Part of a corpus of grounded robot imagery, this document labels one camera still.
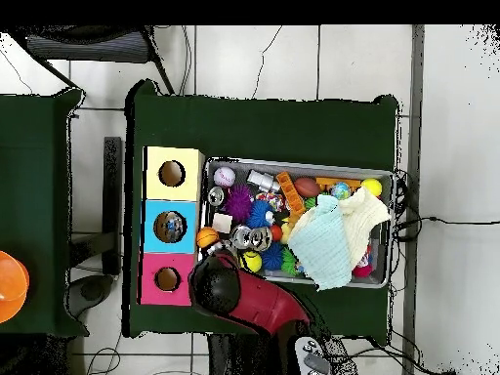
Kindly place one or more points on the mint waffle cloth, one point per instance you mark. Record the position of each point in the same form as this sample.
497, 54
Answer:
324, 242

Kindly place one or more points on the cream waffle cloth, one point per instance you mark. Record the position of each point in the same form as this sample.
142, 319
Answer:
367, 218

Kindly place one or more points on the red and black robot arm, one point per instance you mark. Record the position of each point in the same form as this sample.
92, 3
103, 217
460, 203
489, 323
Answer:
258, 300

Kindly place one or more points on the shallow silver mesh bin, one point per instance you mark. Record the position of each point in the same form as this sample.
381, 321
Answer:
234, 166

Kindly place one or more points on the wooden box with three holes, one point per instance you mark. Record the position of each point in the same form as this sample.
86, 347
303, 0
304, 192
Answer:
156, 191

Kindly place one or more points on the blue spiky toy with eyes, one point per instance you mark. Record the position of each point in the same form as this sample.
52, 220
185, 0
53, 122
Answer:
258, 215

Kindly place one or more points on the purple spiky rubber ball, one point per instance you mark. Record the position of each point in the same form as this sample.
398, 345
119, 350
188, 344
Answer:
238, 203

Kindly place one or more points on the white toy baseball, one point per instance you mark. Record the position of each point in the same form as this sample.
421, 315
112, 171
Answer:
224, 177

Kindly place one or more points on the orange plastic building brick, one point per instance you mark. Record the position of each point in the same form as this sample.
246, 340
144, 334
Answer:
291, 191

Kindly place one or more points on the orange toy basketball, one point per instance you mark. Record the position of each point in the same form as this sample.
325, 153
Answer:
208, 237

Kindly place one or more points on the brown toy football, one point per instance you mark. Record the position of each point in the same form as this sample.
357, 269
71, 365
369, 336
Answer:
307, 186

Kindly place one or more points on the dark green table cloth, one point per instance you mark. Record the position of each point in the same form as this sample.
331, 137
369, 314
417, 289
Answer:
254, 129

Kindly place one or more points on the globe print ball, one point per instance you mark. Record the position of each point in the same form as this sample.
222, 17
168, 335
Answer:
340, 190

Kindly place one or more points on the plain yellow ball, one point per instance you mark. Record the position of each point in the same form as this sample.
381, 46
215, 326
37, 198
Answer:
371, 187

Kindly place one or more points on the black upright panel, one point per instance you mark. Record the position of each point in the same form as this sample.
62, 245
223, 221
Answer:
112, 195

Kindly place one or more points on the dark green side-table cloth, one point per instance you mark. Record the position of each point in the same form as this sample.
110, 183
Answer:
35, 195

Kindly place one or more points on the black chair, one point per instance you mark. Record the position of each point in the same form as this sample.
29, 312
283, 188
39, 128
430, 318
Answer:
86, 47

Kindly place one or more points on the orange plastic bowl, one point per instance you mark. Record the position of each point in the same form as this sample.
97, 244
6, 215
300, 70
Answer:
11, 285

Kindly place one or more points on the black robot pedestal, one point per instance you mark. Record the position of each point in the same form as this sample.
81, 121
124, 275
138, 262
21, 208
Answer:
242, 355

